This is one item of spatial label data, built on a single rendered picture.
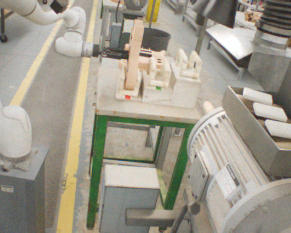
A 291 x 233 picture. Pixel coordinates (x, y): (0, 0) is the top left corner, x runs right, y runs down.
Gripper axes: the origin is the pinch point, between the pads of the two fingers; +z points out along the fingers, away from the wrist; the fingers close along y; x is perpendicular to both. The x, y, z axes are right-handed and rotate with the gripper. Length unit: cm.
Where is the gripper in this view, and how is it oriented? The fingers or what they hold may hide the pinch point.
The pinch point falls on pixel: (128, 54)
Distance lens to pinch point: 183.5
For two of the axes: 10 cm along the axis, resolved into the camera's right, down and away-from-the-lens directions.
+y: 0.4, 4.9, -8.7
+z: 9.9, 1.2, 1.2
